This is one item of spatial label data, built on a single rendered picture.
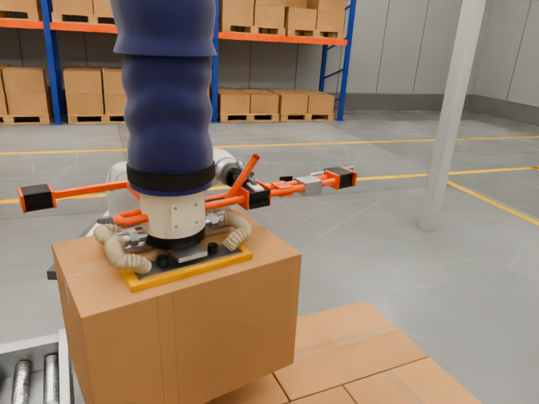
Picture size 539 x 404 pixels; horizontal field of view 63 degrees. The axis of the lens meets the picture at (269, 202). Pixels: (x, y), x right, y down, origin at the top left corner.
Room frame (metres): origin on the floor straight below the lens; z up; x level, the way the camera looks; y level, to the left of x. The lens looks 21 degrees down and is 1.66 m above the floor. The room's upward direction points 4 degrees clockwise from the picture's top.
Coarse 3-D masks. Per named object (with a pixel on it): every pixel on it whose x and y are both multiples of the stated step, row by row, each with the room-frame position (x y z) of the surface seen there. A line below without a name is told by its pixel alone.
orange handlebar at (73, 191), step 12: (324, 180) 1.38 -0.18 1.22; (60, 192) 1.17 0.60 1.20; (72, 192) 1.19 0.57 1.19; (84, 192) 1.21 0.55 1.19; (132, 192) 1.22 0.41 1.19; (276, 192) 1.26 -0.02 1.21; (288, 192) 1.29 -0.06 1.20; (216, 204) 1.14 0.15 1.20; (228, 204) 1.16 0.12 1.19; (120, 216) 1.02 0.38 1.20; (132, 216) 1.02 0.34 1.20; (144, 216) 1.03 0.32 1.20
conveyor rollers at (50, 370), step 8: (48, 360) 1.21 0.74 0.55; (56, 360) 1.22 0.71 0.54; (16, 368) 1.17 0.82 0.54; (24, 368) 1.17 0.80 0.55; (48, 368) 1.18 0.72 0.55; (56, 368) 1.18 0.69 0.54; (0, 376) 1.15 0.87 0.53; (16, 376) 1.13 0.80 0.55; (24, 376) 1.14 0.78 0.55; (48, 376) 1.14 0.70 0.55; (56, 376) 1.15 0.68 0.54; (16, 384) 1.10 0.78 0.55; (24, 384) 1.10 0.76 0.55; (48, 384) 1.11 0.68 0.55; (56, 384) 1.11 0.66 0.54; (16, 392) 1.07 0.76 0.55; (24, 392) 1.07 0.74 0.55; (48, 392) 1.07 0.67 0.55; (56, 392) 1.08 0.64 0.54; (16, 400) 1.03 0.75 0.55; (24, 400) 1.04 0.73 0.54; (48, 400) 1.04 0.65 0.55; (56, 400) 1.05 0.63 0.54
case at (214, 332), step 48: (96, 240) 1.14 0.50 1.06; (96, 288) 0.90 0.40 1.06; (192, 288) 0.93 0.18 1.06; (240, 288) 1.01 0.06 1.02; (288, 288) 1.10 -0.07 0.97; (96, 336) 0.80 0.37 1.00; (144, 336) 0.86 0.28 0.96; (192, 336) 0.93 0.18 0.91; (240, 336) 1.01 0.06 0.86; (288, 336) 1.11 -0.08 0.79; (96, 384) 0.80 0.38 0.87; (144, 384) 0.86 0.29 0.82; (192, 384) 0.93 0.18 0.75; (240, 384) 1.02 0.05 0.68
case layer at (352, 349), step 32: (320, 320) 1.55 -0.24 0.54; (352, 320) 1.56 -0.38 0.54; (384, 320) 1.58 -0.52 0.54; (320, 352) 1.35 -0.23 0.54; (352, 352) 1.36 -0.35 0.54; (384, 352) 1.37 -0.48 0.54; (416, 352) 1.38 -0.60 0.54; (256, 384) 1.17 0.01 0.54; (288, 384) 1.18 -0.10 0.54; (320, 384) 1.19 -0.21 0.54; (352, 384) 1.19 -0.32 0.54; (384, 384) 1.20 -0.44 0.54; (416, 384) 1.21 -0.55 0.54; (448, 384) 1.22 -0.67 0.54
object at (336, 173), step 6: (336, 168) 1.47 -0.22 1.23; (342, 168) 1.47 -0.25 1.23; (324, 174) 1.44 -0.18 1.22; (330, 174) 1.42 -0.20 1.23; (336, 174) 1.40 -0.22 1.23; (342, 174) 1.41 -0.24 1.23; (348, 174) 1.42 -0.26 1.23; (354, 174) 1.43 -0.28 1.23; (336, 180) 1.39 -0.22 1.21; (342, 180) 1.41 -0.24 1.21; (348, 180) 1.43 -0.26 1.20; (354, 180) 1.43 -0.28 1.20; (330, 186) 1.41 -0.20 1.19; (336, 186) 1.39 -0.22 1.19; (342, 186) 1.41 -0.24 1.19; (348, 186) 1.42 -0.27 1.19; (354, 186) 1.43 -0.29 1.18
